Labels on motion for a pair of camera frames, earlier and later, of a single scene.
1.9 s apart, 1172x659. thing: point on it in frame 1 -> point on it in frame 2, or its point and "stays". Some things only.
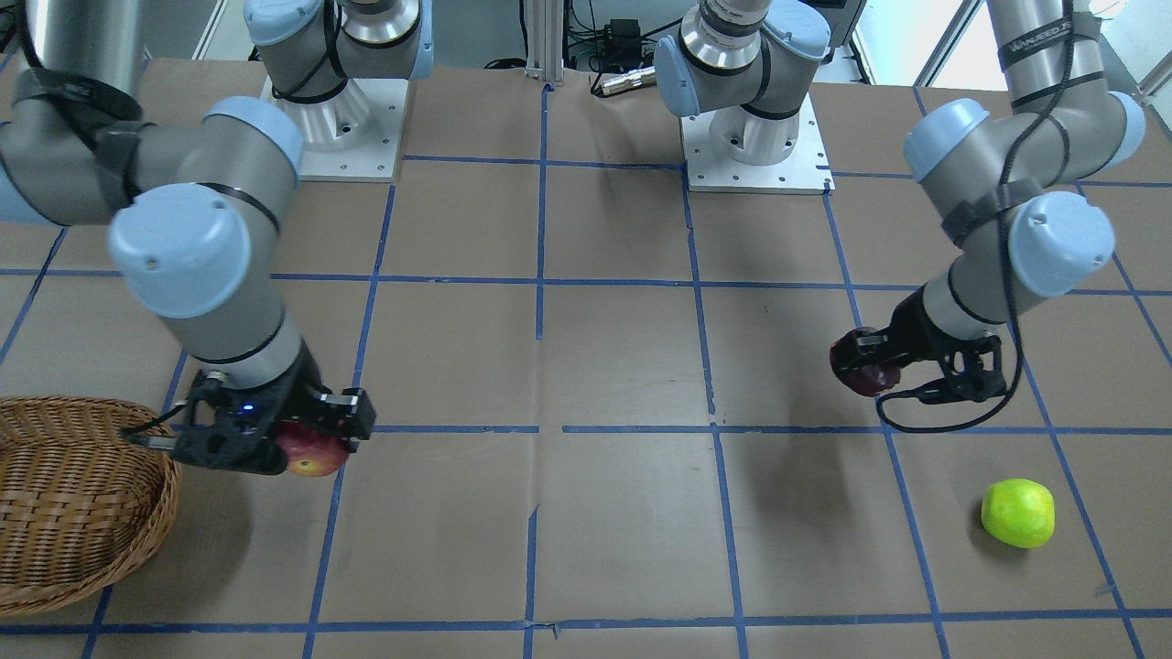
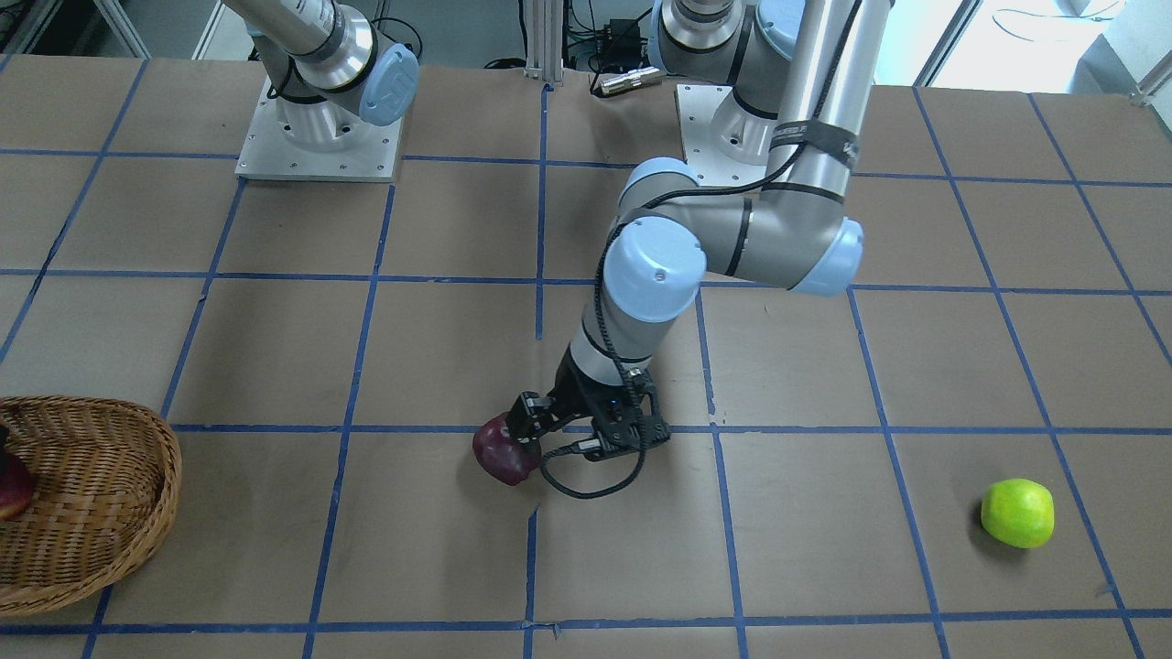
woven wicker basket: x=81 y=505 stays
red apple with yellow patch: x=309 y=452 -> x=16 y=487
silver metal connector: x=634 y=80 stays
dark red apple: x=858 y=372 -> x=505 y=459
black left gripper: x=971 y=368 -> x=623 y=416
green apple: x=1019 y=513 stays
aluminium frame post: x=545 y=31 stays
